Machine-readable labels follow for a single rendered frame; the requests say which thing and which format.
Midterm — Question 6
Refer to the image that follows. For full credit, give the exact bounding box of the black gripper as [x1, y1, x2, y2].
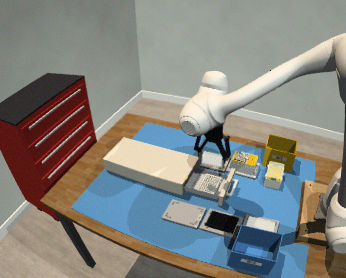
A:
[194, 125, 231, 171]

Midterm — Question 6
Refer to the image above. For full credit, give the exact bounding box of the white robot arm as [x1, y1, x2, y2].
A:
[179, 33, 346, 254]

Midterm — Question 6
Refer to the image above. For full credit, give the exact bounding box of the black multi-well plate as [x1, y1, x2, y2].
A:
[205, 211, 239, 234]

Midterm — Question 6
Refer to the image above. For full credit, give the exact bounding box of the blue open-top bin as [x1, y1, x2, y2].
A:
[227, 225, 283, 275]

